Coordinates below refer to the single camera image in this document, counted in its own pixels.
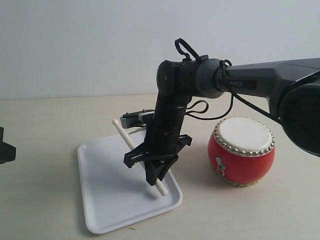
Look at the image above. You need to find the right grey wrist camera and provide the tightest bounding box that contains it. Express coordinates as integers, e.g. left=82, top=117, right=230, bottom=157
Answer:
left=120, top=109, right=155, bottom=135

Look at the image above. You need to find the vertical white wooden drumstick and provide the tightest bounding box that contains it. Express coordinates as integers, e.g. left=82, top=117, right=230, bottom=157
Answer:
left=112, top=118, right=168, bottom=196

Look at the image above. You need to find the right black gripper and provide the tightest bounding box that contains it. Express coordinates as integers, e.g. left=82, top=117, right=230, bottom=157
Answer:
left=123, top=126, right=192, bottom=186

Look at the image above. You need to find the small red Chinese drum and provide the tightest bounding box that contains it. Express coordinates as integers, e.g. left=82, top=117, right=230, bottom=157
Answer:
left=207, top=116, right=276, bottom=186

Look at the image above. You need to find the white rectangular plastic tray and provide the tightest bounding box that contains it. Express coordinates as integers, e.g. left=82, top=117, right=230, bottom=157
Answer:
left=77, top=134, right=183, bottom=235

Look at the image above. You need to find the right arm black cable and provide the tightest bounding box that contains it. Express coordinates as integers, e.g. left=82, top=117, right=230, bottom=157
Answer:
left=174, top=38, right=283, bottom=125

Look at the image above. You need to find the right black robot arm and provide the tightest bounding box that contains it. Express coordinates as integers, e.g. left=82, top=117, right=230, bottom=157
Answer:
left=120, top=57, right=320, bottom=185

